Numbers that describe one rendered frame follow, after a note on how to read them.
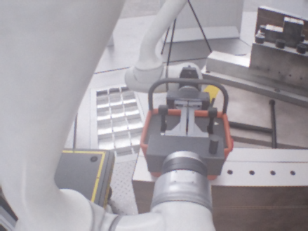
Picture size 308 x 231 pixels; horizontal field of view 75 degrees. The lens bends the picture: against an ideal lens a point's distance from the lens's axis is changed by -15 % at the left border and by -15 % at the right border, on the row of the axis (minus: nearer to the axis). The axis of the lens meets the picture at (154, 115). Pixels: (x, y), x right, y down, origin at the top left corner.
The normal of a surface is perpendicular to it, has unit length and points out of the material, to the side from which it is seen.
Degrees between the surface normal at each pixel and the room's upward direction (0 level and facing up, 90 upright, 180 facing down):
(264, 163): 0
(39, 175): 111
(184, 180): 0
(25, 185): 103
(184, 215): 19
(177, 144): 0
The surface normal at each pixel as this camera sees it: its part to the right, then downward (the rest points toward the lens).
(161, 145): -0.04, -0.79
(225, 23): 0.22, 0.59
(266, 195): -0.14, 0.61
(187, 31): 0.09, -0.28
